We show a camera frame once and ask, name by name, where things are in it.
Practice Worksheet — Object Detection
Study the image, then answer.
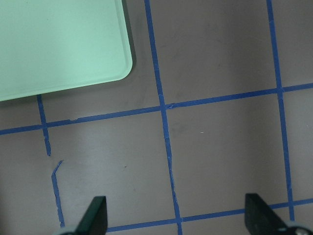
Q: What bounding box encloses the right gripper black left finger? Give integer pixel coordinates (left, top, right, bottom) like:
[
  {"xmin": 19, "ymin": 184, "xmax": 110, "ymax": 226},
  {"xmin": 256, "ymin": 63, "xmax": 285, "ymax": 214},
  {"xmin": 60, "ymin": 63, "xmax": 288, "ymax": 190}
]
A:
[{"xmin": 74, "ymin": 196, "xmax": 108, "ymax": 235}]

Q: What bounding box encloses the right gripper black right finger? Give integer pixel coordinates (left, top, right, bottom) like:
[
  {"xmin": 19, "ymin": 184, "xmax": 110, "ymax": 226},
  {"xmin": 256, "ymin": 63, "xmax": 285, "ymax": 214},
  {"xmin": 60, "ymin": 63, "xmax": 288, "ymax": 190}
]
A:
[{"xmin": 245, "ymin": 193, "xmax": 288, "ymax": 235}]

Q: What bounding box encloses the light green plastic tray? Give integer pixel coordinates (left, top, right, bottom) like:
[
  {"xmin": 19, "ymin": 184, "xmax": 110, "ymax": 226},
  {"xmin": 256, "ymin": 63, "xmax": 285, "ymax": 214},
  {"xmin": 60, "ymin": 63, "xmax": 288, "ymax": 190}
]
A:
[{"xmin": 0, "ymin": 0, "xmax": 133, "ymax": 101}]

